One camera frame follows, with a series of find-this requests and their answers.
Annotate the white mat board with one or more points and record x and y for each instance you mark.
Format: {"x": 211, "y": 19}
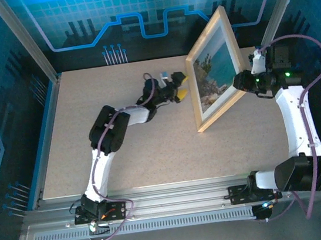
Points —
{"x": 219, "y": 30}

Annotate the aluminium enclosure post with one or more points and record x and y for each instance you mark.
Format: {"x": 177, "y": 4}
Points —
{"x": 25, "y": 40}
{"x": 279, "y": 12}

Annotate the aluminium mounting rail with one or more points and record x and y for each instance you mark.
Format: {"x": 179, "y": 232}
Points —
{"x": 173, "y": 196}

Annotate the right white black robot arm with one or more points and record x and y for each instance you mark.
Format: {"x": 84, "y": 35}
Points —
{"x": 296, "y": 119}

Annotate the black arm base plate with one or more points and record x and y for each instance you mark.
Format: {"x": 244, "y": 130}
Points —
{"x": 237, "y": 194}
{"x": 116, "y": 210}

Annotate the blue edged aluminium side rail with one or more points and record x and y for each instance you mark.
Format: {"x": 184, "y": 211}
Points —
{"x": 51, "y": 110}

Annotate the black control box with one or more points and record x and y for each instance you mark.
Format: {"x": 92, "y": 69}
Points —
{"x": 262, "y": 211}

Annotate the light wooden picture frame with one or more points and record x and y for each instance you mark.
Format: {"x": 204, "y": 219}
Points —
{"x": 193, "y": 92}

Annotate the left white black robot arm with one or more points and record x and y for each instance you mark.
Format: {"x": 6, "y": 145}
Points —
{"x": 102, "y": 169}

